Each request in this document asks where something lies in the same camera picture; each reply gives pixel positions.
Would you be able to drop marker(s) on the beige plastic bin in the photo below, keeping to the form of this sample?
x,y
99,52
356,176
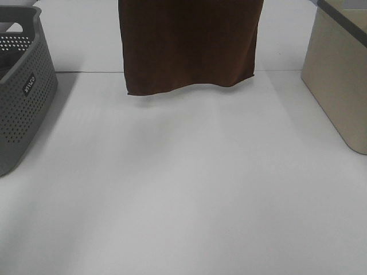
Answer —
x,y
335,68

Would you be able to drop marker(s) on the grey perforated plastic basket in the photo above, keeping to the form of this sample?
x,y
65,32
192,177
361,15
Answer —
x,y
28,82

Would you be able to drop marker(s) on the brown towel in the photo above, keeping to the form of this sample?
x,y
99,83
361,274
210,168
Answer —
x,y
167,45

